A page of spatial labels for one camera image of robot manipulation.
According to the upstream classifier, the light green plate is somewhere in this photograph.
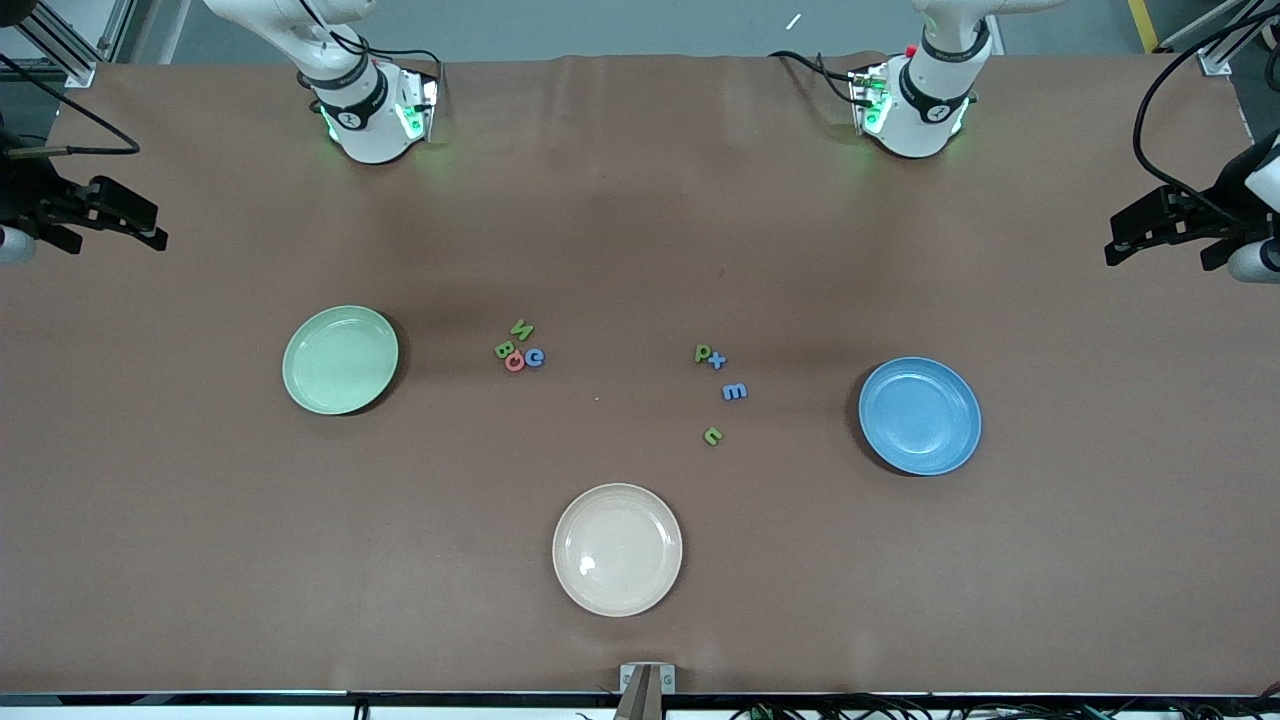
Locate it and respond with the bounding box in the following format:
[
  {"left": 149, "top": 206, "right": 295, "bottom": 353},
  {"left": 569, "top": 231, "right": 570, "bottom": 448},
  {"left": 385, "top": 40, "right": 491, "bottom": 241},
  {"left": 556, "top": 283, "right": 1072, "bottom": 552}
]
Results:
[{"left": 282, "top": 305, "right": 400, "bottom": 416}]

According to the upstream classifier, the blue plate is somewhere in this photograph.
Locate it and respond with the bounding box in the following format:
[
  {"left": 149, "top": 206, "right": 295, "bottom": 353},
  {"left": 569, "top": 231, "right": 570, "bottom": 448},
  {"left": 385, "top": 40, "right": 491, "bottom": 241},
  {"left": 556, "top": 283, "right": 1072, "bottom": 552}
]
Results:
[{"left": 858, "top": 357, "right": 983, "bottom": 477}]

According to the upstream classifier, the metal base connector box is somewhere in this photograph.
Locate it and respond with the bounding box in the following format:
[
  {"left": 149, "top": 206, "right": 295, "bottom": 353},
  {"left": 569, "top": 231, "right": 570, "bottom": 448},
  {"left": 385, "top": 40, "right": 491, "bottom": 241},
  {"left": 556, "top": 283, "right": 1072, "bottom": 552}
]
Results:
[
  {"left": 848, "top": 62, "right": 893, "bottom": 137},
  {"left": 395, "top": 65, "right": 442, "bottom": 147}
]

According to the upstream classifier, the brown table cover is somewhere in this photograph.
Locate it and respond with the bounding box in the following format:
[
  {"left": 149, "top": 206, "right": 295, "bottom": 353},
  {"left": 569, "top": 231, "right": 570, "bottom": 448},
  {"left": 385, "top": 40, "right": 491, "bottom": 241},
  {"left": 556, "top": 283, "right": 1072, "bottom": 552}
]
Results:
[{"left": 0, "top": 52, "right": 1280, "bottom": 698}]

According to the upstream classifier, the beige plate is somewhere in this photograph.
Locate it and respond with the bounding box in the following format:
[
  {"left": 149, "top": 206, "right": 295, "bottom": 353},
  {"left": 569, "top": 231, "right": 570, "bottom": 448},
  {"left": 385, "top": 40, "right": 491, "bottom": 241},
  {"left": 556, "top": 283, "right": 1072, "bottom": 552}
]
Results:
[{"left": 552, "top": 483, "right": 684, "bottom": 618}]

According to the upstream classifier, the aluminium frame post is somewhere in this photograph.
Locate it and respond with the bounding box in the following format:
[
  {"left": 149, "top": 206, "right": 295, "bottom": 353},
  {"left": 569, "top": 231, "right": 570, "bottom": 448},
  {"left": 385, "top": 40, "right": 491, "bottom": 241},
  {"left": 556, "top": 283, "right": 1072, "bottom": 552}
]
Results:
[
  {"left": 0, "top": 0, "right": 136, "bottom": 89},
  {"left": 1160, "top": 0, "right": 1280, "bottom": 77}
]

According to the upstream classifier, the black base cable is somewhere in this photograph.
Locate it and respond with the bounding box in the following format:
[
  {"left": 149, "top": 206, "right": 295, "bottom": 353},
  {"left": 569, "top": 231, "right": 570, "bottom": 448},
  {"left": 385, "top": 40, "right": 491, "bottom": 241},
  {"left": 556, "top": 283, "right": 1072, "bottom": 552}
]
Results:
[
  {"left": 300, "top": 0, "right": 447, "bottom": 76},
  {"left": 768, "top": 48, "right": 863, "bottom": 107}
]

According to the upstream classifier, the black cable bundle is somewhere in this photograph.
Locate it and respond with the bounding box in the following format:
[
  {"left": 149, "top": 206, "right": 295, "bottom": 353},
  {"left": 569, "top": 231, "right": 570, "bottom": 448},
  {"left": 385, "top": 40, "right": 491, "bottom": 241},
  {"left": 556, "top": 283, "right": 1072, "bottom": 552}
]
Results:
[{"left": 728, "top": 695, "right": 1280, "bottom": 720}]

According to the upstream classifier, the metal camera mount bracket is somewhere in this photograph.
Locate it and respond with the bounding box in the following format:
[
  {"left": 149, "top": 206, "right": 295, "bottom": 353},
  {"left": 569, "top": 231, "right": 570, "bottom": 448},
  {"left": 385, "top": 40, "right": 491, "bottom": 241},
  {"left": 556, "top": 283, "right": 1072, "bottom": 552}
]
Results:
[{"left": 612, "top": 663, "right": 677, "bottom": 720}]

